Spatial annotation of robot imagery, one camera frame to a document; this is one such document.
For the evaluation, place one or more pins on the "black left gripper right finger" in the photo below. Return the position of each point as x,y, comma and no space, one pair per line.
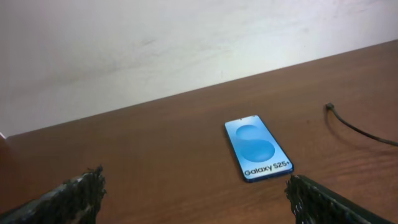
312,203

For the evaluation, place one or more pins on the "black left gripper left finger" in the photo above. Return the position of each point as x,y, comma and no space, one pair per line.
77,200

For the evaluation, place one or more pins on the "blue Galaxy smartphone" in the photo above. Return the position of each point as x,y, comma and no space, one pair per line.
256,150

